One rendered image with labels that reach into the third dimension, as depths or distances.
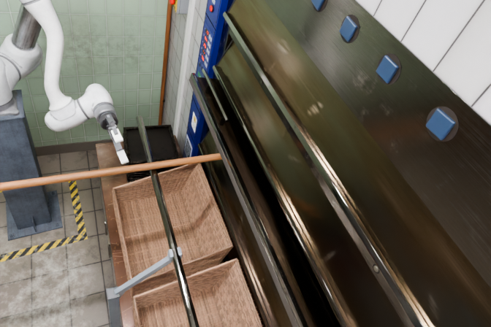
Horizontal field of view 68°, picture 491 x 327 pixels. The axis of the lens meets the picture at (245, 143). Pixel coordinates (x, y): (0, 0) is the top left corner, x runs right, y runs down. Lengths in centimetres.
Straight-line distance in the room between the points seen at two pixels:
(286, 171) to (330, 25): 50
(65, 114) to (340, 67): 121
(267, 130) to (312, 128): 31
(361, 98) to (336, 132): 13
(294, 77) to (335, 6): 26
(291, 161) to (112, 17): 165
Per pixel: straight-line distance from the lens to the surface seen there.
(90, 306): 257
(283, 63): 120
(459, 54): 75
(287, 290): 111
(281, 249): 120
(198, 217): 207
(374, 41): 89
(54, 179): 155
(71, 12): 249
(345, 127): 99
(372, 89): 89
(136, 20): 254
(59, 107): 174
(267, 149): 131
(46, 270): 271
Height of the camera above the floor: 241
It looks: 44 degrees down
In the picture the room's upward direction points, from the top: 18 degrees clockwise
